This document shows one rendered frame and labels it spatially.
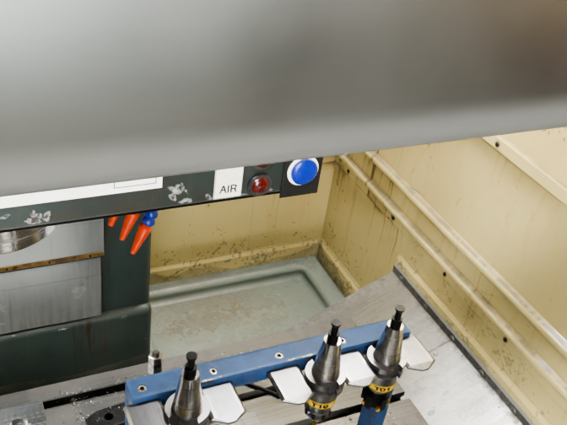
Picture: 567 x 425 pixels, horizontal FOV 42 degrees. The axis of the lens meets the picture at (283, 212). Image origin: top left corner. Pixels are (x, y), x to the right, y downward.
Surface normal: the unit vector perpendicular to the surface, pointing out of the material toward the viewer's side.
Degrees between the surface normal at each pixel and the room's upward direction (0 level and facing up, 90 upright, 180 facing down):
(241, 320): 0
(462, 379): 24
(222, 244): 90
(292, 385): 0
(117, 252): 90
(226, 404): 0
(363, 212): 90
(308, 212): 90
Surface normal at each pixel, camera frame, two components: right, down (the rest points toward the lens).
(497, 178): -0.90, 0.14
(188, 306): 0.12, -0.82
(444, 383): -0.25, -0.69
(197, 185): 0.41, 0.55
